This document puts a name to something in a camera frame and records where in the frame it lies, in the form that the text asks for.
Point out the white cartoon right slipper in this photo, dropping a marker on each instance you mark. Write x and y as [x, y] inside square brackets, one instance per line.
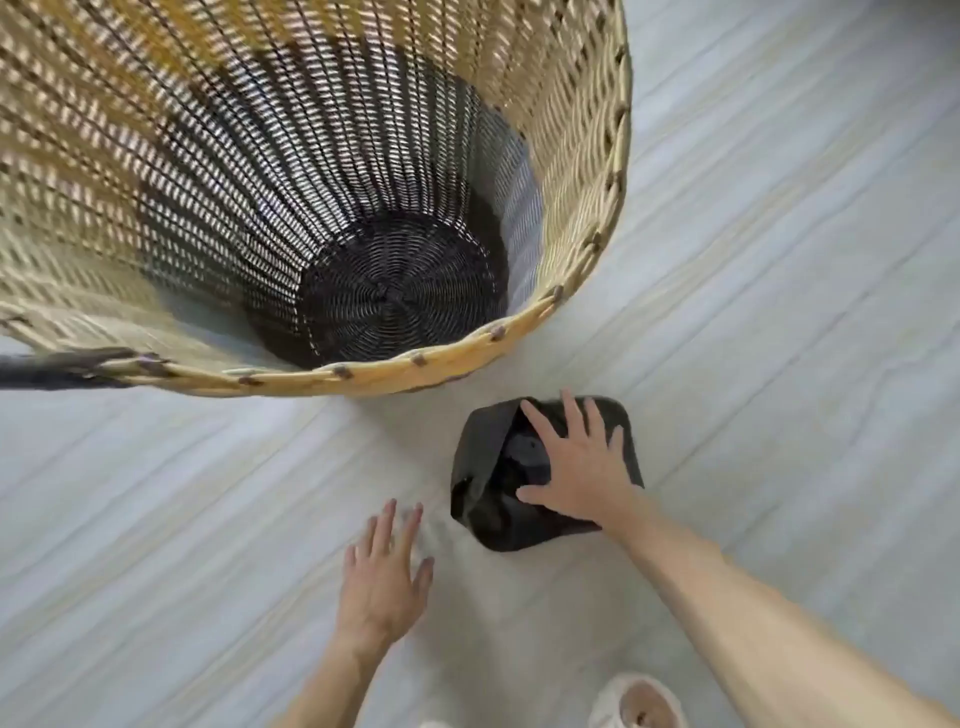
[607, 705]

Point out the tan and grey woven basket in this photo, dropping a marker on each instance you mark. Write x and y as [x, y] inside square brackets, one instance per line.
[112, 225]

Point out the person's right forearm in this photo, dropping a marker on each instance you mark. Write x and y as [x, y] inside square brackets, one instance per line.
[765, 645]

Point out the person's left hand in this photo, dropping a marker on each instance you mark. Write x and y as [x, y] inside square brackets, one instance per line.
[379, 592]

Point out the person's right hand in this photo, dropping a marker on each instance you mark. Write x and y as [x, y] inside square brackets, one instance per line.
[585, 472]

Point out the person's left forearm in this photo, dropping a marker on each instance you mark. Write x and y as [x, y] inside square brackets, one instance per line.
[330, 690]

